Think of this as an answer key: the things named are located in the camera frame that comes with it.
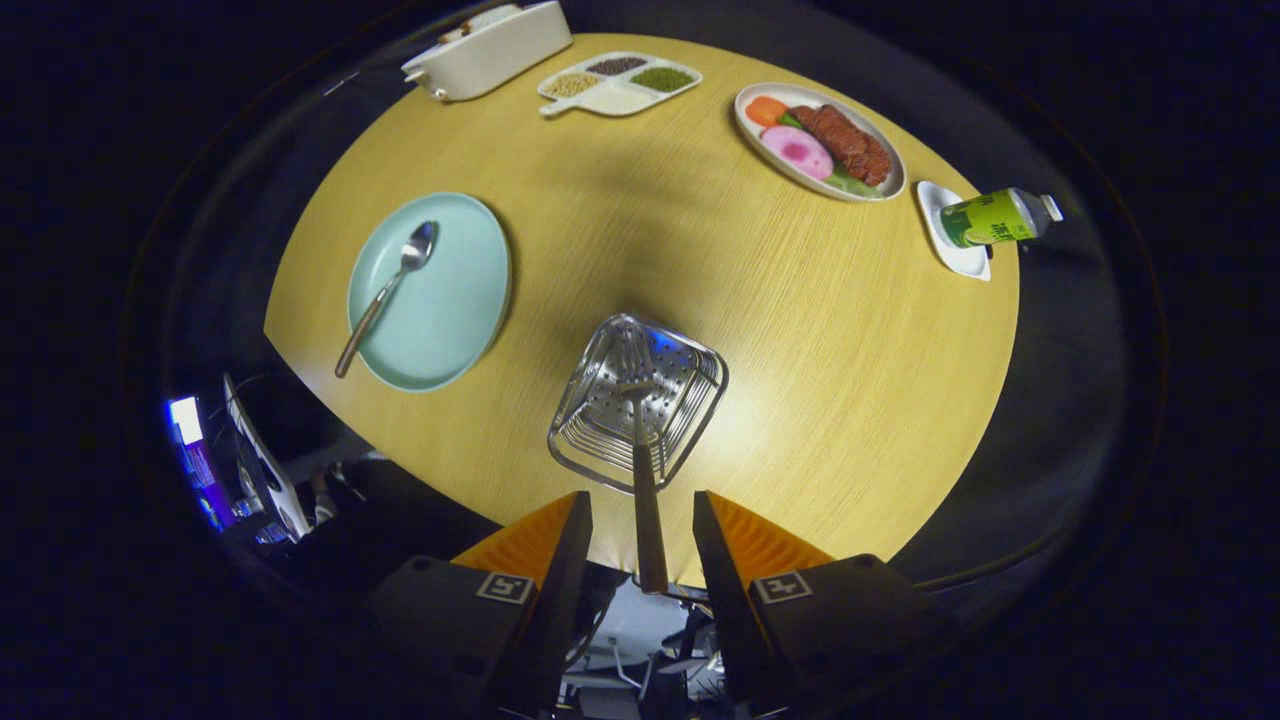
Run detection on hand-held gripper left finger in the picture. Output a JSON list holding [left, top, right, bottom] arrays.
[[365, 490, 594, 716]]

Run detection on brown meat pieces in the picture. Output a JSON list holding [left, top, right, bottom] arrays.
[[787, 104, 892, 187]]

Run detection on pink ham slice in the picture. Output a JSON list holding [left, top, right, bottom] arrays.
[[760, 125, 835, 182]]

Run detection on glowing blue screen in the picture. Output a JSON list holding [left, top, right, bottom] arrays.
[[165, 395, 236, 531]]

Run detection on white and grey equipment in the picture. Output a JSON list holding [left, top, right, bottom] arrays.
[[560, 575, 726, 717]]

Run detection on green label drink bottle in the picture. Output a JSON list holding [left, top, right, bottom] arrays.
[[939, 188, 1064, 249]]

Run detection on metal wire drainer basket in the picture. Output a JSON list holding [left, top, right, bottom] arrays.
[[547, 313, 729, 495]]

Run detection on green lettuce leaf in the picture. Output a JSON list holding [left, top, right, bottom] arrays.
[[820, 165, 881, 198]]

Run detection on white square coaster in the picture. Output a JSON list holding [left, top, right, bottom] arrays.
[[917, 180, 993, 282]]

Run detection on light green round plate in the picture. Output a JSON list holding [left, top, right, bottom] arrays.
[[347, 192, 512, 392]]

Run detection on white oval food plate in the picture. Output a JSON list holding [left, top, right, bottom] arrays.
[[734, 82, 907, 203]]

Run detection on white divided dish with beans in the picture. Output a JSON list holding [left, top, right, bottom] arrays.
[[537, 52, 703, 119]]

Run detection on white toaster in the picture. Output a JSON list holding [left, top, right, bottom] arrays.
[[402, 2, 574, 103]]

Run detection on white panel stand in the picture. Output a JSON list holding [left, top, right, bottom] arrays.
[[222, 373, 311, 541]]

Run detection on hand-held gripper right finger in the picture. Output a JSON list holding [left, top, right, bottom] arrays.
[[692, 490, 951, 716]]

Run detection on metal spoon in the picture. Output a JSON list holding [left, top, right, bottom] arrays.
[[334, 220, 439, 379]]

